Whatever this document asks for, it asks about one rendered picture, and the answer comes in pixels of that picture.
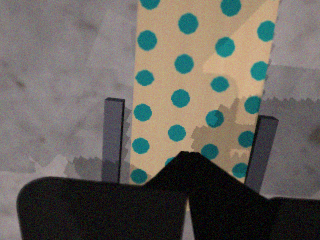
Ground tan strip with teal polka dots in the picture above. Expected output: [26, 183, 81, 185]
[129, 0, 280, 186]

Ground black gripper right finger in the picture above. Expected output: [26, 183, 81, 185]
[188, 152, 320, 240]

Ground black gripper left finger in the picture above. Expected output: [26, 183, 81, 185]
[16, 151, 192, 240]

